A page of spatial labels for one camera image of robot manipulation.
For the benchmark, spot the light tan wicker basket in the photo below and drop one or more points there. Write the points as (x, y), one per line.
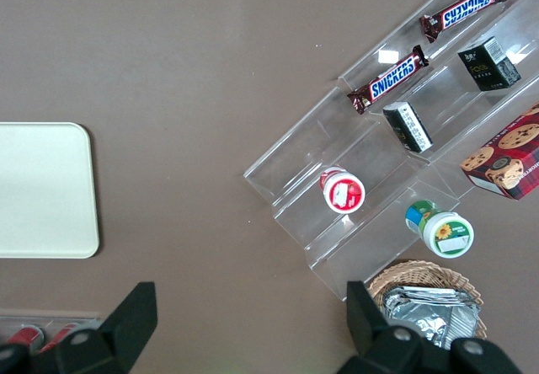
(425, 273)

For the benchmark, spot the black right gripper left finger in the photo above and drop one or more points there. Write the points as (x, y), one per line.
(122, 327)

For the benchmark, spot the clear acrylic bottle rack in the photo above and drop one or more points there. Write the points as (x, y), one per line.
(50, 317)

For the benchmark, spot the Snickers bar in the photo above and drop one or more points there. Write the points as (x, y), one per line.
(389, 81)
(465, 7)

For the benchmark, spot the cream rectangular tray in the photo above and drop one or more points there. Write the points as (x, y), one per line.
(46, 190)

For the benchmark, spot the red tartan cookie box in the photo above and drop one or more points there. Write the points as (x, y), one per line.
(509, 159)

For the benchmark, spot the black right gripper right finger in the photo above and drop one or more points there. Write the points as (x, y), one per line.
(379, 340)

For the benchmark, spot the small black box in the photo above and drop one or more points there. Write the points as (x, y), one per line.
(484, 68)
(406, 127)

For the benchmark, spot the red cola bottle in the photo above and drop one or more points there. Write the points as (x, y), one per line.
(59, 336)
(27, 335)

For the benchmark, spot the red lid yogurt cup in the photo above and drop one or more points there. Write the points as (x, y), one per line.
(343, 193)

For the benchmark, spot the clear acrylic stepped stand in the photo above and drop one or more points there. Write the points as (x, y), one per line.
(446, 104)
(303, 155)

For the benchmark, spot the silver foil packet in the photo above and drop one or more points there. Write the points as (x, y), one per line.
(433, 319)

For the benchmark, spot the green lid yogurt cup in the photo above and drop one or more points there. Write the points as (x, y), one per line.
(446, 233)

